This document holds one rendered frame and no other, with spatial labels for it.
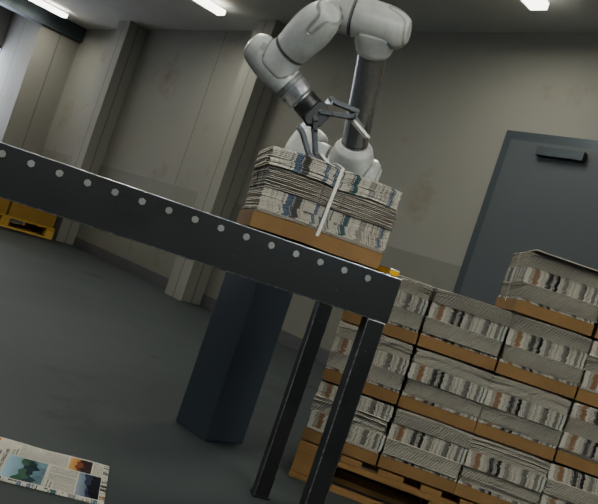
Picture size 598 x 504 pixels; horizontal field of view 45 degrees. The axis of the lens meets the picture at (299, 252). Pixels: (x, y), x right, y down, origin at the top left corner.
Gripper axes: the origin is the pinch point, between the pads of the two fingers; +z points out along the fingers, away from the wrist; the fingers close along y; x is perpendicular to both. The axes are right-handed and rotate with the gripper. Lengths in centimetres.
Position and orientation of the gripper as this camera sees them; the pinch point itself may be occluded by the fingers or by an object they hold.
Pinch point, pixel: (349, 151)
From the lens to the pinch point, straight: 211.2
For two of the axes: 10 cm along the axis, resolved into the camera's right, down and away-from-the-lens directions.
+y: -7.1, 6.9, -1.0
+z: 6.7, 7.2, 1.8
